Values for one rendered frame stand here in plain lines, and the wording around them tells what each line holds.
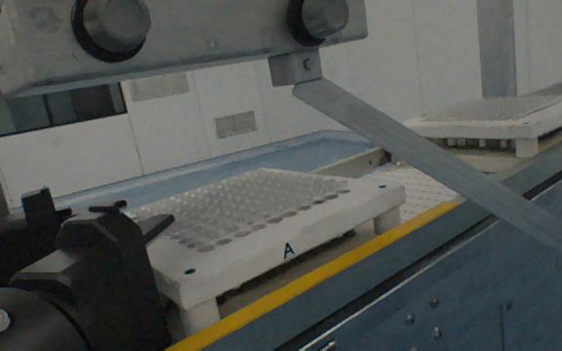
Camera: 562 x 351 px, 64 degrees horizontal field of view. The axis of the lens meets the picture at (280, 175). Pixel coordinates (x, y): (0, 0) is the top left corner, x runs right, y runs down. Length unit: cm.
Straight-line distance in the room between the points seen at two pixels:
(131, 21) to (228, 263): 19
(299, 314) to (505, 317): 46
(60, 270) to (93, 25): 14
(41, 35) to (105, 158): 528
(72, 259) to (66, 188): 522
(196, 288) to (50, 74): 17
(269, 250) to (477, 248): 27
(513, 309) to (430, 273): 32
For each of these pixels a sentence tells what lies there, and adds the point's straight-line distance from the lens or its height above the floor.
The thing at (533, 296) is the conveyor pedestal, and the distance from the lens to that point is 83.
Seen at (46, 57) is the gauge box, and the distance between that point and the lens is 22.
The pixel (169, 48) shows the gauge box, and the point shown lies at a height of 107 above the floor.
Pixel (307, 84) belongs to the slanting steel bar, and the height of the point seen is 103.
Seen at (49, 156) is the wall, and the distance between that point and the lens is 547.
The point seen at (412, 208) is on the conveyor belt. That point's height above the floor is 85.
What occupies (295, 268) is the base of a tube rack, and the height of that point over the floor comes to 87.
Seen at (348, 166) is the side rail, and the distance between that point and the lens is 75.
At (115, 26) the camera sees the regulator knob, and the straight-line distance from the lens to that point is 21.
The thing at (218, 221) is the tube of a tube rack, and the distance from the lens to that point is 40.
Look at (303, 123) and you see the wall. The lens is 628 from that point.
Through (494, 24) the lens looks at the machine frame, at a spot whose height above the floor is 106.
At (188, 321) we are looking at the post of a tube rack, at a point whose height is 89.
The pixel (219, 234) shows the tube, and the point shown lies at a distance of 37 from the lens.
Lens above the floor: 105
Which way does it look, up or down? 13 degrees down
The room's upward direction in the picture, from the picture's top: 10 degrees counter-clockwise
